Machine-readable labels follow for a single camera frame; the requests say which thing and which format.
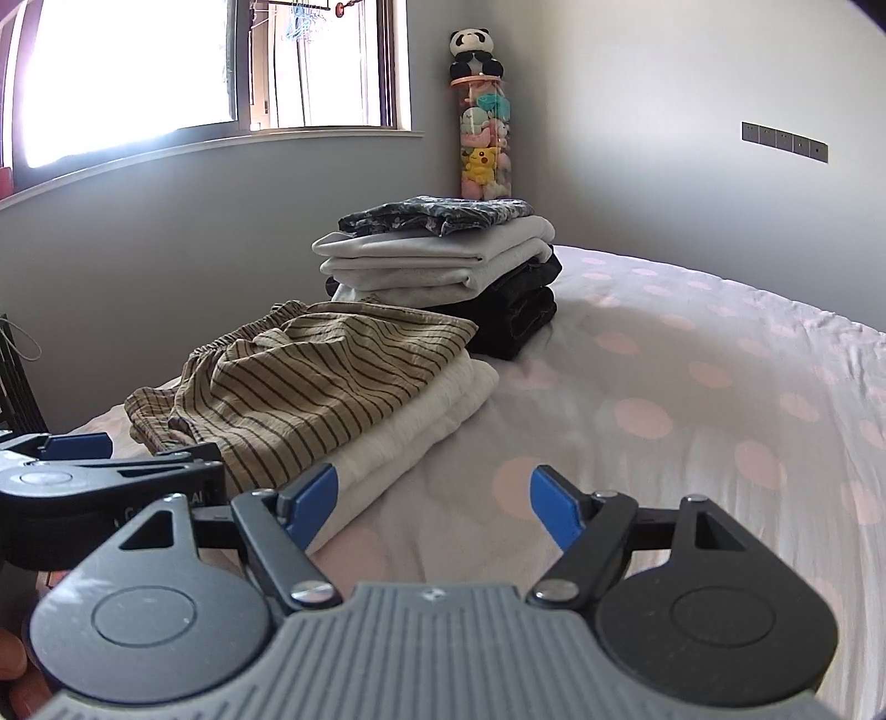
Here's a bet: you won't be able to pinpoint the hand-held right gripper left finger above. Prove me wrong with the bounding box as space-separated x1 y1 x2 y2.
117 462 343 611

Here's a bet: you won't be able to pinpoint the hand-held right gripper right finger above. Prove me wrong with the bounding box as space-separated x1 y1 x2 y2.
527 465 757 611

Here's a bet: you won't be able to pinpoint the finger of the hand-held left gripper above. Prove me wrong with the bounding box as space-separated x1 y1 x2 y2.
0 430 115 464

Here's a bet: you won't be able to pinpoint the beige striped shirt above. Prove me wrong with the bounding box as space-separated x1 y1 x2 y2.
125 300 478 494

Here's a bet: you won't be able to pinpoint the stack of folded clothes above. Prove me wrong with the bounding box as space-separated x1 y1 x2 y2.
311 216 558 307

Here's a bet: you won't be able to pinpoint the blue clothes hangers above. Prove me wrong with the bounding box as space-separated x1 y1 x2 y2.
285 0 329 44

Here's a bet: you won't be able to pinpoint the person's left hand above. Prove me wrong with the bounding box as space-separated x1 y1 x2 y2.
0 609 51 720

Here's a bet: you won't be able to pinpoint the black rack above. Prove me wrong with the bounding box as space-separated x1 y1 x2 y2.
0 313 51 439

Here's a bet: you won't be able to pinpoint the white folded garment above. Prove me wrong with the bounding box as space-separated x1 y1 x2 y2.
305 356 501 556

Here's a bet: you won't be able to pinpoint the black folded garment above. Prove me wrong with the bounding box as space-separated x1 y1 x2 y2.
414 253 561 362

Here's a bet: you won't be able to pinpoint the polka-dot bed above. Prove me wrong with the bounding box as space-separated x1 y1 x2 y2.
69 244 886 720

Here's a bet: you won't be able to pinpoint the dark patterned folded garment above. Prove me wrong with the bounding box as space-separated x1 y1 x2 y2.
338 196 536 239

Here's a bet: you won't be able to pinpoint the clear tube of plush toys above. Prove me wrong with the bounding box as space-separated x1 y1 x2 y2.
453 78 515 201

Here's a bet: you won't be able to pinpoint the window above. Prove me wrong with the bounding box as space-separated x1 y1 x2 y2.
0 0 425 203

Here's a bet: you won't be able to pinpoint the panda plush toy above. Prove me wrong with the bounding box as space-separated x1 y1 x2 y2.
447 28 506 83

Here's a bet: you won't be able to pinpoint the grey wall switch panel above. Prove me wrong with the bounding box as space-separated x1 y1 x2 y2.
740 121 830 166

